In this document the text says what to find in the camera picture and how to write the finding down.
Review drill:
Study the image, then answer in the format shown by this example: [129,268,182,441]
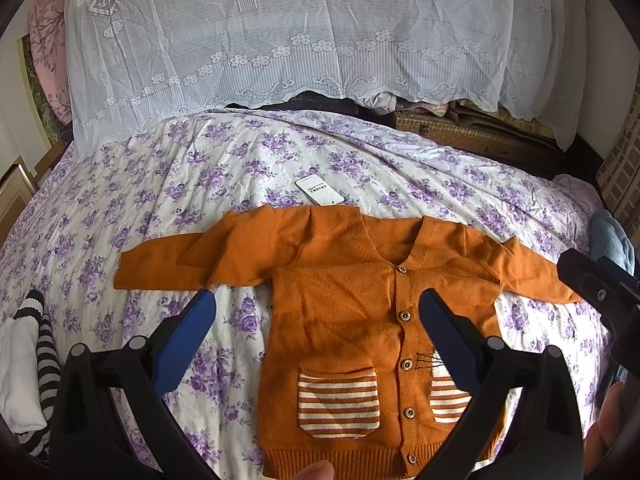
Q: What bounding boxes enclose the orange knitted baby cardigan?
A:
[114,206,577,479]

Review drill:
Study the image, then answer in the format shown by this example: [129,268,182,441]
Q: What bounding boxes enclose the person's left hand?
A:
[291,460,335,480]

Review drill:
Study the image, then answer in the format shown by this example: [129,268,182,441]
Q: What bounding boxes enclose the white paper hang tag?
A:
[295,174,345,206]

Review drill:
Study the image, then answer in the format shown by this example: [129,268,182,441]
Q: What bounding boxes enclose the brown patterned curtain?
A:
[597,81,640,235]

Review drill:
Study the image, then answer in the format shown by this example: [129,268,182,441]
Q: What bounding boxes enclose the wooden bedside furniture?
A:
[0,141,67,244]

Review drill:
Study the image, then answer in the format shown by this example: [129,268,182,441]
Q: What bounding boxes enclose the person's right hand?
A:
[584,382,625,474]

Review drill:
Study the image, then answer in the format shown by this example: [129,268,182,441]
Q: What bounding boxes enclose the blue folded cloth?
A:
[589,209,636,275]

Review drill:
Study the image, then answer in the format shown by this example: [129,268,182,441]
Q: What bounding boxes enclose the black white striped garment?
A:
[1,289,61,463]

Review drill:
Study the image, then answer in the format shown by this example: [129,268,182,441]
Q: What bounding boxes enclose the pink floral pillow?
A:
[27,0,72,126]

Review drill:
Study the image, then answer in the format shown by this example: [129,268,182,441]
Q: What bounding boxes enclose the purple floral bed sheet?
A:
[1,112,608,479]

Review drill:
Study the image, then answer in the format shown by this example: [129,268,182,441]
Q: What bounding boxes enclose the white lace cover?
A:
[65,0,586,156]

